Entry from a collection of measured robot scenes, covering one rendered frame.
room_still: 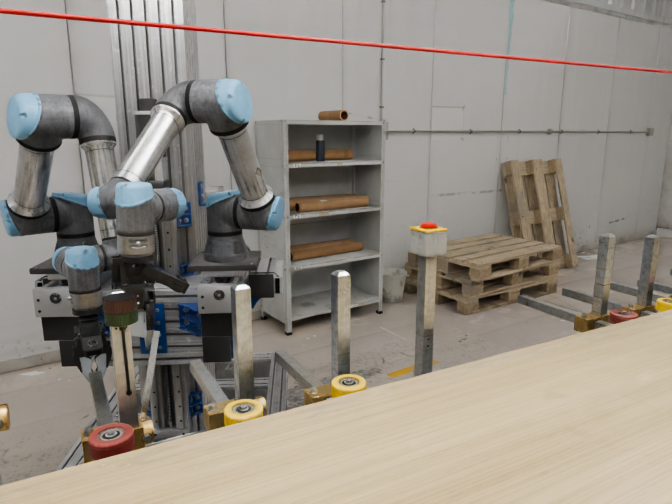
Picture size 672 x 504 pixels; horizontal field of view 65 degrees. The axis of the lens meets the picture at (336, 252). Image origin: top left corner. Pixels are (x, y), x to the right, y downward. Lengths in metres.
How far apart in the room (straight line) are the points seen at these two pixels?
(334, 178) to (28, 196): 3.03
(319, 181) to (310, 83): 0.77
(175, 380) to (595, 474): 1.51
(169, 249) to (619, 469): 1.48
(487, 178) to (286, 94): 2.47
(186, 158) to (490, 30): 4.24
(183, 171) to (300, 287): 2.60
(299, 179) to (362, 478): 3.50
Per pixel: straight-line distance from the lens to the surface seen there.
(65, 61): 3.77
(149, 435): 1.22
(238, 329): 1.19
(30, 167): 1.71
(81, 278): 1.44
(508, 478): 1.00
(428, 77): 5.13
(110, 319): 1.06
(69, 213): 1.91
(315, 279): 4.50
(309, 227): 4.38
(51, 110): 1.58
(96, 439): 1.13
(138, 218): 1.17
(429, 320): 1.45
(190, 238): 2.01
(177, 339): 1.91
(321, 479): 0.95
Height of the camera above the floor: 1.46
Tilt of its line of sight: 13 degrees down
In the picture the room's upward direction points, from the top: straight up
